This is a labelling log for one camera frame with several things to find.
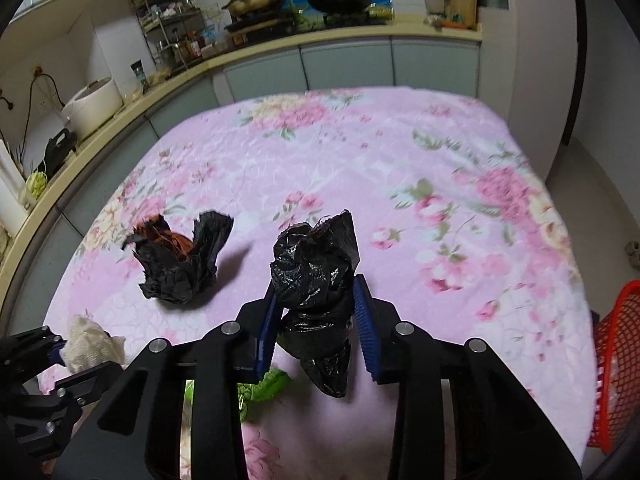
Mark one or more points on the black wok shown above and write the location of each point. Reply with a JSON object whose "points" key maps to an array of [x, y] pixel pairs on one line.
{"points": [[340, 2]]}

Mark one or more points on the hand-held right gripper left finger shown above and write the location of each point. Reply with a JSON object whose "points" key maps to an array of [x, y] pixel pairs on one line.
{"points": [[265, 332]]}

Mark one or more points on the black bag with orange contents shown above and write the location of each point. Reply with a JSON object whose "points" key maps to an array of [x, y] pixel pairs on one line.
{"points": [[175, 270]]}

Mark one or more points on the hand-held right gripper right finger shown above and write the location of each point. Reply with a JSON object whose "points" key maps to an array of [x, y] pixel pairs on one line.
{"points": [[370, 340]]}

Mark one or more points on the dark brown door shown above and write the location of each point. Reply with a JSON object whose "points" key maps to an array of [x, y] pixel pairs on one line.
{"points": [[580, 60]]}

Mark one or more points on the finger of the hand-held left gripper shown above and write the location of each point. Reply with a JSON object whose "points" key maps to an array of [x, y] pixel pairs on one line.
{"points": [[50, 420], [30, 352]]}

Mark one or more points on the white knitted cloth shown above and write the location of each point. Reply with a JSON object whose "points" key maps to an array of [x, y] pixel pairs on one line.
{"points": [[92, 345]]}

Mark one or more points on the metal kitchen rack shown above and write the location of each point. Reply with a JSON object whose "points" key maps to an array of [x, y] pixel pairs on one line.
{"points": [[167, 30]]}

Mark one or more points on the pink floral blanket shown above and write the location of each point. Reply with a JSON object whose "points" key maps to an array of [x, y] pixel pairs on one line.
{"points": [[350, 160]]}

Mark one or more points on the red plastic mesh basket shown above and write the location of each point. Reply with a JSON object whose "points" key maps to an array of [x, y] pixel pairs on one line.
{"points": [[617, 350]]}

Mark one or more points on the bronze pan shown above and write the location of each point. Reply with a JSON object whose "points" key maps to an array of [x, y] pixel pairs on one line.
{"points": [[255, 1]]}

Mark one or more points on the white rice cooker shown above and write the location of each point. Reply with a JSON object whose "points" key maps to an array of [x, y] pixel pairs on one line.
{"points": [[92, 105]]}

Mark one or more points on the black plastic bag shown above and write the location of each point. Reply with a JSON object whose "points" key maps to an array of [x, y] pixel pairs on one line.
{"points": [[310, 270]]}

